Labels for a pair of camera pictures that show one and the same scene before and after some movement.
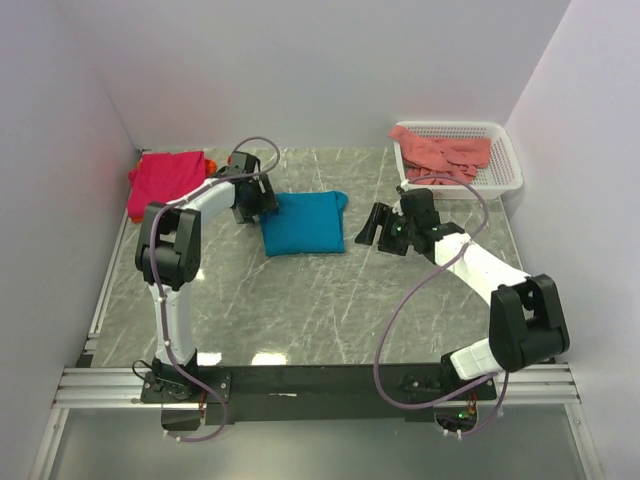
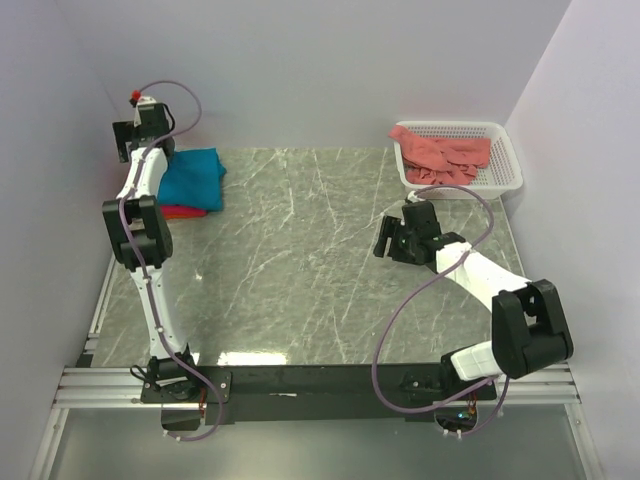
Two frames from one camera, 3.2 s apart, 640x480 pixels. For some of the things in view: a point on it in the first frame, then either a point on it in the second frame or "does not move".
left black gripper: x=267 y=201 to x=124 y=132
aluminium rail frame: x=93 y=387 does not move
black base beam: x=249 y=392 does not move
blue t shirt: x=310 y=222 to x=193 y=178
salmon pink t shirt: x=459 y=157 does not move
